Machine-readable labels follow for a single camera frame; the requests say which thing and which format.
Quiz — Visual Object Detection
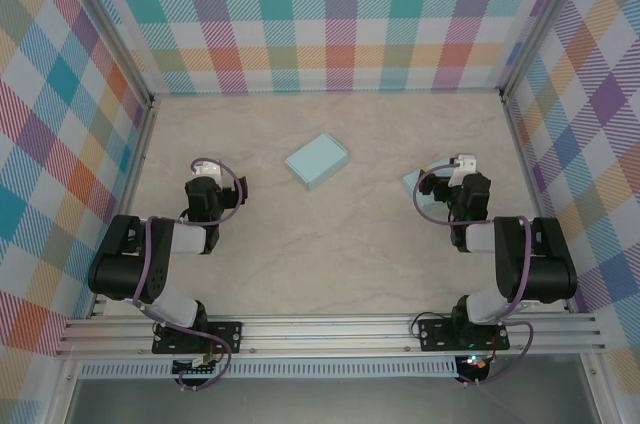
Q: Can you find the grey metal panel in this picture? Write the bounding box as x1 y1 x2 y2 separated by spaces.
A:
63 374 604 424

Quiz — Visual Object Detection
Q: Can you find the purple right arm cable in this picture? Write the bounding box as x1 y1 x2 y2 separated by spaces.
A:
414 158 535 388

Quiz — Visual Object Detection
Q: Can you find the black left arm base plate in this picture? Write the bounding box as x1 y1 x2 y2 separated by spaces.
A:
151 319 245 357

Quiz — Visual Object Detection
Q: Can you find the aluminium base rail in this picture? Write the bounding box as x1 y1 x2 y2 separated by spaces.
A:
53 314 607 359

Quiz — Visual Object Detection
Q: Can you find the white slotted cable duct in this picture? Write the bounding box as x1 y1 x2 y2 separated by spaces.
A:
78 361 460 380

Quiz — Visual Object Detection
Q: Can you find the teal paper box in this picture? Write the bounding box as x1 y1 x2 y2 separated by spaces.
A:
284 132 351 192
402 158 464 213

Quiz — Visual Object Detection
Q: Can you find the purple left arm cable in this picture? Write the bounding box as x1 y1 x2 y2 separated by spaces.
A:
132 157 246 392

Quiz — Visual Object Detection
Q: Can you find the aluminium side rail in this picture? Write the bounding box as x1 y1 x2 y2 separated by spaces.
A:
87 96 160 319
499 87 576 316

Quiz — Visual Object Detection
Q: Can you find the small circuit board with lights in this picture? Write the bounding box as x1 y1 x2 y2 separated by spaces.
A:
458 353 490 373

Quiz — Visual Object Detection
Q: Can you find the aluminium frame post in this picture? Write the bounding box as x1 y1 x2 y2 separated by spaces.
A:
498 0 596 101
47 0 159 110

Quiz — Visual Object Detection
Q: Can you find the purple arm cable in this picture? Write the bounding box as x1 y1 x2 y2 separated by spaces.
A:
132 157 246 392
414 158 535 388

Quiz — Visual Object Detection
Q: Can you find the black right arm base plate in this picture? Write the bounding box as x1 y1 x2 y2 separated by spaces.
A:
417 316 512 353

